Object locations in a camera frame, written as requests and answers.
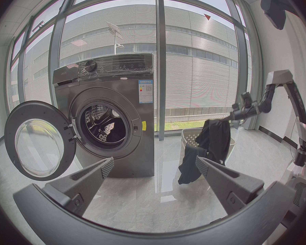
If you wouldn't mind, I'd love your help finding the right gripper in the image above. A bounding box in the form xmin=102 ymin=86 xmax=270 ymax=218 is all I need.
xmin=230 ymin=106 xmax=261 ymax=122

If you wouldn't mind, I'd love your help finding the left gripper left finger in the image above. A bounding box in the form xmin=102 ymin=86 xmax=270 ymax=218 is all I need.
xmin=44 ymin=157 xmax=115 ymax=216

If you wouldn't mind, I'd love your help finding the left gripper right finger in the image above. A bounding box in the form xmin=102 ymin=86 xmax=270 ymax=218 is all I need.
xmin=195 ymin=155 xmax=265 ymax=215

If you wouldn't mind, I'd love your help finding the black garment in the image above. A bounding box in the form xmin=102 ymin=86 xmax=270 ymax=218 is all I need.
xmin=178 ymin=119 xmax=231 ymax=185

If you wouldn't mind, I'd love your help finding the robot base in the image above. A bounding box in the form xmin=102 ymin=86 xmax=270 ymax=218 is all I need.
xmin=277 ymin=160 xmax=306 ymax=230

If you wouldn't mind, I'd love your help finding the cream laundry basket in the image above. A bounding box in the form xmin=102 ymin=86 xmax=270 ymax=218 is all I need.
xmin=181 ymin=128 xmax=236 ymax=168

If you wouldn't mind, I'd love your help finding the heap of dark clothes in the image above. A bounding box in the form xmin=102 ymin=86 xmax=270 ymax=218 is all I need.
xmin=101 ymin=122 xmax=126 ymax=142

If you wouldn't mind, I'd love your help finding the grey washing machine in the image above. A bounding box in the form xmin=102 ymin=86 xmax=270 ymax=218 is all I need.
xmin=52 ymin=53 xmax=156 ymax=179

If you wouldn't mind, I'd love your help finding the washing machine door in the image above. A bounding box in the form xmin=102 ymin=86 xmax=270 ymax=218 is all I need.
xmin=4 ymin=101 xmax=78 ymax=181

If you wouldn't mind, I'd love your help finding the window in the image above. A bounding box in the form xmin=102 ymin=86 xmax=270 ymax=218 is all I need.
xmin=5 ymin=0 xmax=253 ymax=141

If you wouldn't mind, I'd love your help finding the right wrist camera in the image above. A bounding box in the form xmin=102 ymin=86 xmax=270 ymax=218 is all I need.
xmin=241 ymin=92 xmax=257 ymax=110

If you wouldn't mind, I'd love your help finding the black cable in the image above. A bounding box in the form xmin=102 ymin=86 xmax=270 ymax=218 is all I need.
xmin=289 ymin=116 xmax=299 ymax=161

